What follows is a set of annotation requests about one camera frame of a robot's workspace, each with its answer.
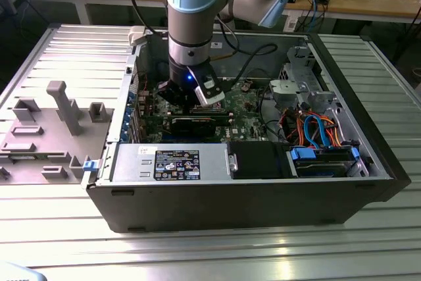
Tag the black open PC case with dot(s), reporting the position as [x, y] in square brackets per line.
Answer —
[230, 208]

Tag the pale rounded device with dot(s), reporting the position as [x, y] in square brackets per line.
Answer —
[16, 272]

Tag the silver power supply unit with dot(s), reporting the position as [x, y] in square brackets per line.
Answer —
[131, 162]

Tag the beige plastic corner block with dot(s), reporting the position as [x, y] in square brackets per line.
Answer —
[136, 34]

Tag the green motherboard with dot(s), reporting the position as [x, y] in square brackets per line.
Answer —
[245, 113]

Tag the round silver coin battery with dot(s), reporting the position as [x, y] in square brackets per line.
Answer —
[245, 87]

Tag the black plastic cover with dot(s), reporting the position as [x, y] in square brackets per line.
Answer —
[260, 159]

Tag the black graphics card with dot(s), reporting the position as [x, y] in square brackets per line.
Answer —
[194, 126]

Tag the hard disk in blue carrier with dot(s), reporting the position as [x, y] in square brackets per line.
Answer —
[322, 166]

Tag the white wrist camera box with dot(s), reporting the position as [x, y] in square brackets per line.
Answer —
[210, 95]

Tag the blue plastic case latch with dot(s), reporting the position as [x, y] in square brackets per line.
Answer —
[90, 166]

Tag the white case sticker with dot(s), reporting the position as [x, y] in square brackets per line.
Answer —
[217, 45]

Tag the grey parts rack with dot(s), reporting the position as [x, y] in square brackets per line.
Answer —
[49, 149]

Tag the CPU socket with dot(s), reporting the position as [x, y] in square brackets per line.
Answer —
[215, 109]

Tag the white label card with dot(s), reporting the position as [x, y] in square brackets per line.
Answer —
[291, 24]

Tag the silver metal latch bracket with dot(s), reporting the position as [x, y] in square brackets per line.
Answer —
[233, 162]

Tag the silver metal drive cage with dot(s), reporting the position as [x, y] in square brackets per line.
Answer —
[315, 96]

